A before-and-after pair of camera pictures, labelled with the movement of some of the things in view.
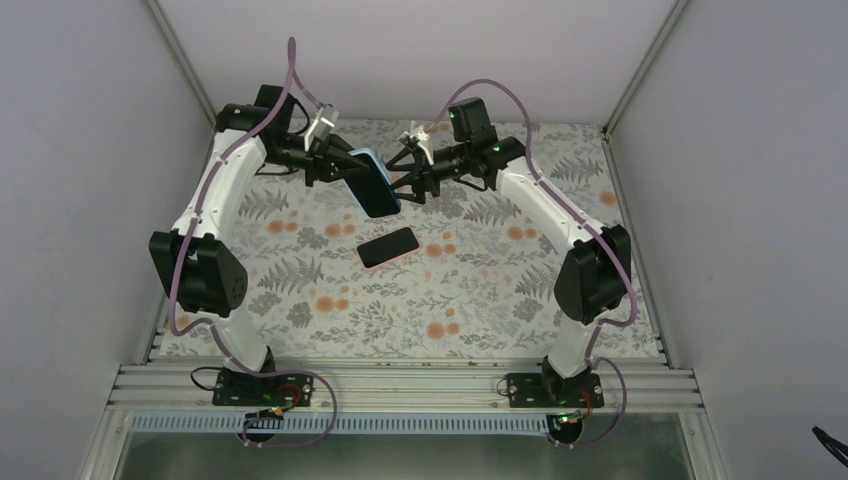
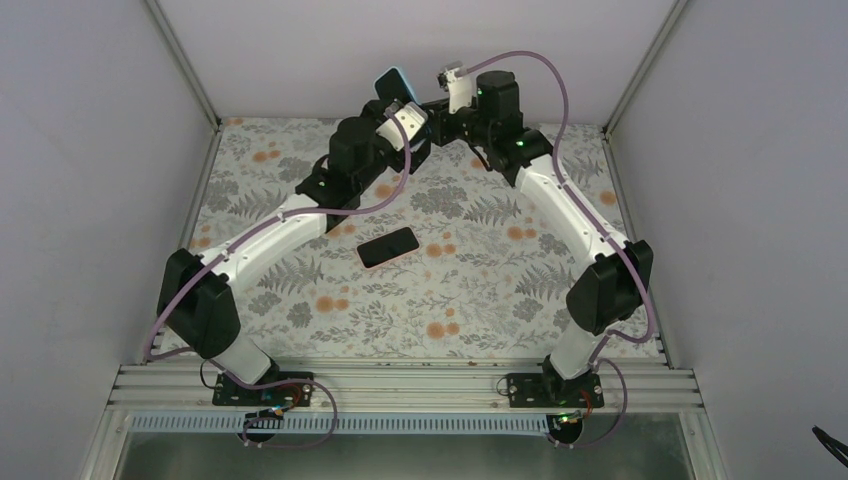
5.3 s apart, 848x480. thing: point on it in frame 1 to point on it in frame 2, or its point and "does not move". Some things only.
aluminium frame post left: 185,63 does not move
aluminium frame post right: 644,64 does not move
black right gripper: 418,169 to 440,133
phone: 372,187 to 393,85
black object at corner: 836,448 does not move
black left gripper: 325,157 to 373,112
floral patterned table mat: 483,285 does not move
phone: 388,247 does not move
